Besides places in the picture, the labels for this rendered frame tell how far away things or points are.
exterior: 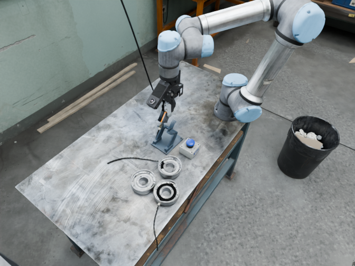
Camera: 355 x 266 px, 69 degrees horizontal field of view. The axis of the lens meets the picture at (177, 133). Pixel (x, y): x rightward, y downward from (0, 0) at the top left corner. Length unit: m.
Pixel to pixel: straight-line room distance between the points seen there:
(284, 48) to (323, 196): 1.49
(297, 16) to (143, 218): 0.91
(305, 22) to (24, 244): 1.97
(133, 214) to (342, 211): 1.68
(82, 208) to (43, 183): 0.22
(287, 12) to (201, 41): 0.33
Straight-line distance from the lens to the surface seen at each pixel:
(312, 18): 1.05
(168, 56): 0.92
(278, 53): 1.10
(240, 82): 1.28
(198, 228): 1.92
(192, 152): 1.18
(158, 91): 1.00
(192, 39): 0.94
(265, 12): 1.14
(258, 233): 2.00
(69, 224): 1.12
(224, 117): 1.39
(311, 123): 2.25
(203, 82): 1.63
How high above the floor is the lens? 1.78
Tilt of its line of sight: 48 degrees down
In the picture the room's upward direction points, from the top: 3 degrees clockwise
